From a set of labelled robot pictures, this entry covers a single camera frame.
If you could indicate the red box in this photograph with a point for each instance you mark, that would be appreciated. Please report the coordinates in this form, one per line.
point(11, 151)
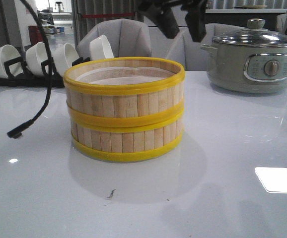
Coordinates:
point(34, 34)

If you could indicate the grey upholstered chair right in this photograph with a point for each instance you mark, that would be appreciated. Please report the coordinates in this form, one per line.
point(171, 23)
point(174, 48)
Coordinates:
point(188, 53)

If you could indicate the glass pot lid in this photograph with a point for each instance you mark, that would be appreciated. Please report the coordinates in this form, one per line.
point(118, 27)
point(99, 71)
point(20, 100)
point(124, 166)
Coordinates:
point(254, 35)

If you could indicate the grey-green electric cooking pot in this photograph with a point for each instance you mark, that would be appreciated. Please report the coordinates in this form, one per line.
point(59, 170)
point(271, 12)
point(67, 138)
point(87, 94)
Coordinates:
point(247, 69)

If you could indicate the grey upholstered chair left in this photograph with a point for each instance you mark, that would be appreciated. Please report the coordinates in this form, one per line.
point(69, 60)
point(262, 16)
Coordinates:
point(127, 38)

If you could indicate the bamboo steamer tier yellow rims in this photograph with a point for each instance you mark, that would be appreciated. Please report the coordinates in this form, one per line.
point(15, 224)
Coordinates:
point(128, 144)

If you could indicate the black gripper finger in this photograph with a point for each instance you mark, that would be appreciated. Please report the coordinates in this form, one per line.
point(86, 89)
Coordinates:
point(164, 19)
point(195, 19)

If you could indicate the white ceramic bowl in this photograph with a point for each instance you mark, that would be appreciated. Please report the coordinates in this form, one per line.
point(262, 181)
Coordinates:
point(35, 55)
point(100, 48)
point(63, 57)
point(7, 52)

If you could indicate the white liner cloth upper tier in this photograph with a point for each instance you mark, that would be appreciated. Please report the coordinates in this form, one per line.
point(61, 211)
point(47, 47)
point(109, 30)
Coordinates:
point(124, 75)

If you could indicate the grey upholstered chair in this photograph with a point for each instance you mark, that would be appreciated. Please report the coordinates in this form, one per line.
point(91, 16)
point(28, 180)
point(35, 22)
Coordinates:
point(188, 53)
point(127, 38)

